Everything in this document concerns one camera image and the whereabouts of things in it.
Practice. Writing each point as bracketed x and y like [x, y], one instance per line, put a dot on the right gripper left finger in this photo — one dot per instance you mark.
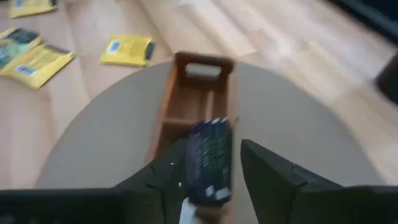
[155, 196]

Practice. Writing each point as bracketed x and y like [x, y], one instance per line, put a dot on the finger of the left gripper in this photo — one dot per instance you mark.
[390, 81]

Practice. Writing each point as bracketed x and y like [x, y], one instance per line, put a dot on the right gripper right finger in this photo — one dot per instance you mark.
[280, 199]

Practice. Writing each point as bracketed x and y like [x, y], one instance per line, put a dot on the wooden tea box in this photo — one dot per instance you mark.
[186, 102]

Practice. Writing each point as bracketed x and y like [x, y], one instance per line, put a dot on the yellow green tea packet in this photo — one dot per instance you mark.
[17, 43]

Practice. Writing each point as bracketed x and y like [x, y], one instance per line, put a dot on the grey round placemat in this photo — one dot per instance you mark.
[109, 140]

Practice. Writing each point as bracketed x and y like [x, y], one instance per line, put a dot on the black table frame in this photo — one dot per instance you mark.
[373, 18]

